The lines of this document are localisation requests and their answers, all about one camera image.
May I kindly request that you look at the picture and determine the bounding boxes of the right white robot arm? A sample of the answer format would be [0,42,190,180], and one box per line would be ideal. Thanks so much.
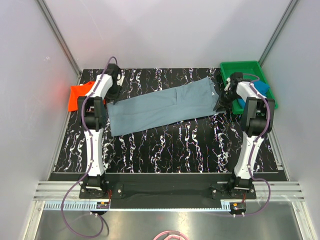
[214,72,275,199]

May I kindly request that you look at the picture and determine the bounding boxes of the grey-blue t shirt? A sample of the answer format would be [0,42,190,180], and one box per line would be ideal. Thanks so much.
[107,77,219,137]

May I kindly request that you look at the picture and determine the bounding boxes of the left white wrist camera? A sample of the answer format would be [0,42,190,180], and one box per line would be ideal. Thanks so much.
[116,73,125,86]

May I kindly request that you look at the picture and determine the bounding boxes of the pink cable coil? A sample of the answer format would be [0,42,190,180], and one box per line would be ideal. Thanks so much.
[152,230,188,240]

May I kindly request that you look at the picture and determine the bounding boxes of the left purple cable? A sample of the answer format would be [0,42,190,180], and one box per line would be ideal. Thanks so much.
[59,56,121,238]

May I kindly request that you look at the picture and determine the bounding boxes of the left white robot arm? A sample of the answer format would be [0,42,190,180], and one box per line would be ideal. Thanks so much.
[77,63,123,199]

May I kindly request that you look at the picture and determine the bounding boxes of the aluminium frame rail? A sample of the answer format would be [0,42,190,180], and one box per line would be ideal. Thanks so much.
[33,181,304,202]

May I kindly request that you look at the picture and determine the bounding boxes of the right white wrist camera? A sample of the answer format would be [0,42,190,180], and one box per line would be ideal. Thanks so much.
[224,77,232,92]

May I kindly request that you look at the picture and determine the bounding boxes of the green plastic bin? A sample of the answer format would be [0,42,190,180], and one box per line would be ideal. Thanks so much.
[220,60,276,100]

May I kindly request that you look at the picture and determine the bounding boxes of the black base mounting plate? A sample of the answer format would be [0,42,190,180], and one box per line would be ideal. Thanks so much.
[79,173,243,210]

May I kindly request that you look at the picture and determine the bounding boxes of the blue t shirt in bin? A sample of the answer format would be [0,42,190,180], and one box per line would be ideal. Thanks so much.
[237,80,270,109]

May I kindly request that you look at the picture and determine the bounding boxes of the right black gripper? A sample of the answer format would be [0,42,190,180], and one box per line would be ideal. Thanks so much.
[213,88,240,113]

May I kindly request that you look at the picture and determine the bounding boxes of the orange folded t shirt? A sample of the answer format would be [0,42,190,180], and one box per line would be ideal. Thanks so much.
[68,81,95,112]

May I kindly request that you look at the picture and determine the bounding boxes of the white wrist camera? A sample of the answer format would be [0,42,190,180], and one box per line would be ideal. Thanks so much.
[224,77,232,92]
[116,73,125,86]

